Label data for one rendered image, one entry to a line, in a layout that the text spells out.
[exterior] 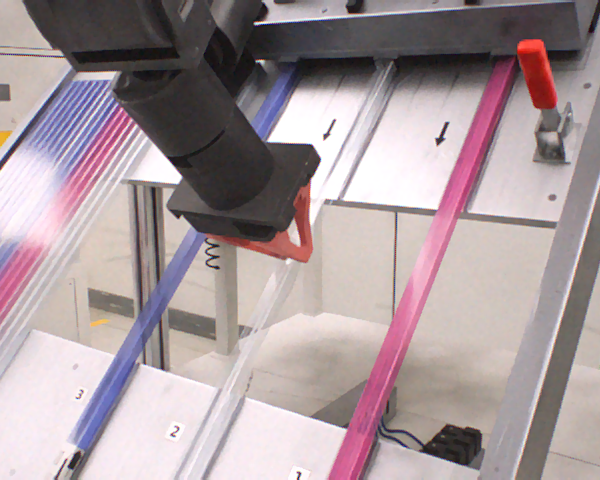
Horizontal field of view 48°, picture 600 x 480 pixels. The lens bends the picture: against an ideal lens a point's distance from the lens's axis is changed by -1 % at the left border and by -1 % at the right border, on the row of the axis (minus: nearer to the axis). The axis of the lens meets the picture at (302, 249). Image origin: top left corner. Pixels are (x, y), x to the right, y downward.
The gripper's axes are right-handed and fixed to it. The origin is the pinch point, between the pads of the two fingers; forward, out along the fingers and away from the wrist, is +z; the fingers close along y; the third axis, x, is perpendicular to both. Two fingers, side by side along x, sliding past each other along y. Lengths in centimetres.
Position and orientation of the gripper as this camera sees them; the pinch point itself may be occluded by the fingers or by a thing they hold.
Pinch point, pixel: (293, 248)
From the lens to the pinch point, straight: 54.0
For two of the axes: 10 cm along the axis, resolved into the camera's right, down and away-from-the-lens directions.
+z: 4.2, 5.4, 7.3
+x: -3.9, 8.3, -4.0
